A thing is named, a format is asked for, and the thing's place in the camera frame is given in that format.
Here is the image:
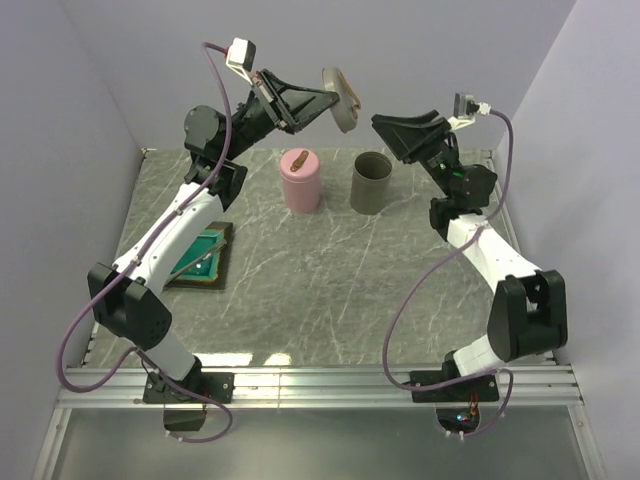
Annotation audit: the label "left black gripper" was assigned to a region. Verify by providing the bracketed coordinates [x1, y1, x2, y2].
[225, 69, 341, 162]

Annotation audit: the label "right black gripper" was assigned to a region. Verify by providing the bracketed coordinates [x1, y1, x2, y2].
[371, 111, 461, 200]

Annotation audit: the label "grey round lid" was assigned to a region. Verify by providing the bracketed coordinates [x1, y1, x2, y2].
[322, 67, 362, 133]

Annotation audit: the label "pink round lid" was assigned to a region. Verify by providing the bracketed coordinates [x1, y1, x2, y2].
[279, 148, 320, 182]

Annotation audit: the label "metal tongs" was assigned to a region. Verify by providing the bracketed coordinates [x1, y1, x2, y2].
[170, 239, 227, 278]

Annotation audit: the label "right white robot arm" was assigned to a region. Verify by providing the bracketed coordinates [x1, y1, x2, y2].
[372, 103, 568, 400]

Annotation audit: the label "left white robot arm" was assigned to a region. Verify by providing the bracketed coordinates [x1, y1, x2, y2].
[88, 69, 340, 402]

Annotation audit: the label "grey cylindrical container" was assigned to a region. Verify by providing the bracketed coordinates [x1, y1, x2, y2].
[350, 151, 392, 215]

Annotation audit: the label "pink cylindrical container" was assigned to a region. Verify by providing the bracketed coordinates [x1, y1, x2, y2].
[281, 171, 322, 213]

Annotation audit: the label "black teal square plate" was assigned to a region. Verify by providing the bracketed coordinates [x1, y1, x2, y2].
[165, 222, 234, 290]

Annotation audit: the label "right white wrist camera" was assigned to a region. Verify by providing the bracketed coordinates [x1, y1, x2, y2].
[447, 93, 492, 132]

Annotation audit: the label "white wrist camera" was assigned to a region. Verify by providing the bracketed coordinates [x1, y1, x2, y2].
[447, 93, 492, 132]
[225, 37, 256, 84]

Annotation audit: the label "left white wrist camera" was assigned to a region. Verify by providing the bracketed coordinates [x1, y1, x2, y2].
[225, 37, 256, 84]

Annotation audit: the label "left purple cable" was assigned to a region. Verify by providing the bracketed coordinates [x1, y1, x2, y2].
[53, 42, 234, 444]

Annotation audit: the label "aluminium mounting rail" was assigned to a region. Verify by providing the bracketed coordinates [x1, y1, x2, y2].
[56, 364, 583, 410]

